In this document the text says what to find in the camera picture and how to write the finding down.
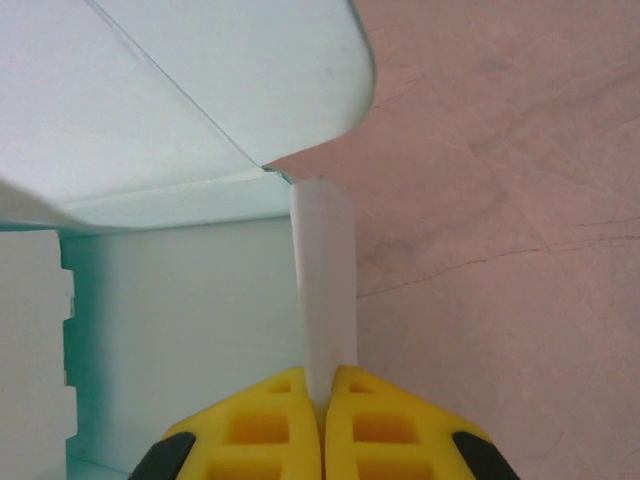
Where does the mint green paper box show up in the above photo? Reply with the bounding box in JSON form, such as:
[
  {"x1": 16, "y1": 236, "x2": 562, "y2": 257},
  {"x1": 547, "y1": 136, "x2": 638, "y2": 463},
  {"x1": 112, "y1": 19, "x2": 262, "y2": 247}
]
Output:
[{"x1": 0, "y1": 0, "x2": 378, "y2": 480}]

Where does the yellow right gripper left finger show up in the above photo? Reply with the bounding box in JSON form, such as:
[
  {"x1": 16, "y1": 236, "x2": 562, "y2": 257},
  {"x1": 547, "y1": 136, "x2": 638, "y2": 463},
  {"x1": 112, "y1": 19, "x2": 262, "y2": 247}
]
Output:
[{"x1": 130, "y1": 366, "x2": 322, "y2": 480}]

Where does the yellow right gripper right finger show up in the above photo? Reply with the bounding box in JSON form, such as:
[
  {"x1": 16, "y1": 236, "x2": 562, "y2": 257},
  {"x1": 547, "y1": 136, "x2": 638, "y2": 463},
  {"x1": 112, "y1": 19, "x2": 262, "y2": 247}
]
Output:
[{"x1": 324, "y1": 364, "x2": 516, "y2": 480}]

